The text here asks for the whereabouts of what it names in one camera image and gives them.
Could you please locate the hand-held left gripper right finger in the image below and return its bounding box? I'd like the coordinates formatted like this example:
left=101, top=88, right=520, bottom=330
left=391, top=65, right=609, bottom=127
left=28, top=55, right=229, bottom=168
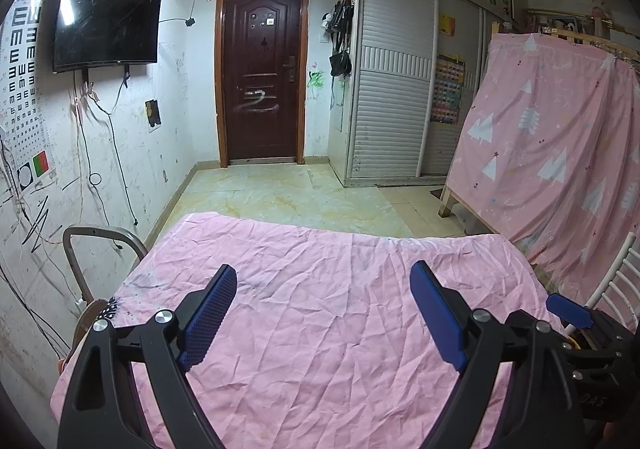
left=409, top=260, right=586, bottom=449

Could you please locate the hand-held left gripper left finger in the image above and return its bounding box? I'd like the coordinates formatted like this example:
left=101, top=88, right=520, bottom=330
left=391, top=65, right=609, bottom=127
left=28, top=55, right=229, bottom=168
left=57, top=264, right=238, bottom=449

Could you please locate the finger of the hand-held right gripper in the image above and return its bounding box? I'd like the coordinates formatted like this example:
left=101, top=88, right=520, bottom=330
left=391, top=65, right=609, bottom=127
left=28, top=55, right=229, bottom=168
left=546, top=293, right=640, bottom=355
left=564, top=348, right=640, bottom=381

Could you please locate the pink white garment black print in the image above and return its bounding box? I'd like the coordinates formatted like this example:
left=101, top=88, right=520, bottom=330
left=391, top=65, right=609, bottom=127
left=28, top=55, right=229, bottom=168
left=97, top=297, right=121, bottom=325

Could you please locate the brown basket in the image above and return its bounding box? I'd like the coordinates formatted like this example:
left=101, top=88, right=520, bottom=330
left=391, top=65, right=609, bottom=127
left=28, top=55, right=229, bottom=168
left=57, top=299, right=108, bottom=375

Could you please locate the black shoulder bag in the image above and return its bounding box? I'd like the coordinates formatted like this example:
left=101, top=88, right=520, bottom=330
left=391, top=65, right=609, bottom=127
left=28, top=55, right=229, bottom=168
left=329, top=50, right=353, bottom=78

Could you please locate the white metal chair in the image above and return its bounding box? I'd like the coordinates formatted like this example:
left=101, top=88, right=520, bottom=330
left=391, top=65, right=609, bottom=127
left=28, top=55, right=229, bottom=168
left=565, top=231, right=640, bottom=335

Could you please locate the white tulle bed skirt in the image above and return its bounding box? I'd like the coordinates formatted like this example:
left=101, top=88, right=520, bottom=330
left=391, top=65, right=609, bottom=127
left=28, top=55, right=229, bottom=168
left=515, top=229, right=556, bottom=280

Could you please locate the pink bedsheet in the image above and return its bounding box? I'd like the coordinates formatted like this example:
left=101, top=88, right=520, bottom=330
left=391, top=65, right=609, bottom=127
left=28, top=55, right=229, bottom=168
left=50, top=212, right=561, bottom=449

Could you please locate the grey metal chair back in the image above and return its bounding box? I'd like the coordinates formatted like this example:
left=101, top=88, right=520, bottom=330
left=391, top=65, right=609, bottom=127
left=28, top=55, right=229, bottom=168
left=63, top=225, right=148, bottom=302

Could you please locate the pink tree-print curtain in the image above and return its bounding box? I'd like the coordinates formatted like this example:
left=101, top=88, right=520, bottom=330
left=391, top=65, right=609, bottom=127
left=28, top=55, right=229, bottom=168
left=445, top=32, right=640, bottom=310

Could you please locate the white louvered wardrobe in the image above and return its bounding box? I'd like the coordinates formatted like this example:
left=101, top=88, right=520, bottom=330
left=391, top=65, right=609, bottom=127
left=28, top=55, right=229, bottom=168
left=327, top=0, right=496, bottom=187

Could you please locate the dark brown door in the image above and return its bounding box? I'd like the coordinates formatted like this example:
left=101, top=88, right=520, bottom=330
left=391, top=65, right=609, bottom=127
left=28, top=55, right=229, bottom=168
left=215, top=0, right=312, bottom=168

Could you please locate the white eye chart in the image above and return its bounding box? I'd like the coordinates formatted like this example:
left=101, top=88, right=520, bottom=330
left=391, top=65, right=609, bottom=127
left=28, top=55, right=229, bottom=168
left=0, top=0, right=55, bottom=192

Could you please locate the television power cable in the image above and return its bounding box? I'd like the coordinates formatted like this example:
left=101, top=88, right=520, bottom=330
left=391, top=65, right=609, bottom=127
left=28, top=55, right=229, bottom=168
left=72, top=74, right=141, bottom=250

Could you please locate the colourful grid wall chart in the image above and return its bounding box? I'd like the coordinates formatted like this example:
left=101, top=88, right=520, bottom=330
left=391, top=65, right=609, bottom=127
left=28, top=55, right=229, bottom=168
left=431, top=53, right=466, bottom=126

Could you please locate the black wall television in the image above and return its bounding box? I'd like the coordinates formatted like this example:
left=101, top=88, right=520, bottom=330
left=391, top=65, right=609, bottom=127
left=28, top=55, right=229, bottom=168
left=52, top=0, right=164, bottom=74

